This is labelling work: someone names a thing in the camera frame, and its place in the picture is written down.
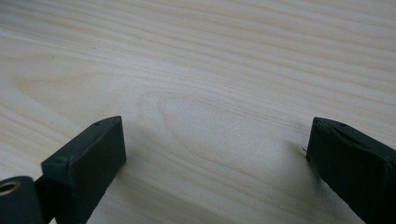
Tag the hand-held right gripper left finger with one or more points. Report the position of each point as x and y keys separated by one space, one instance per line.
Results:
x=84 y=161

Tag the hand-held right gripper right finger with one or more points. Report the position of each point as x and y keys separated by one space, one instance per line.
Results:
x=355 y=168

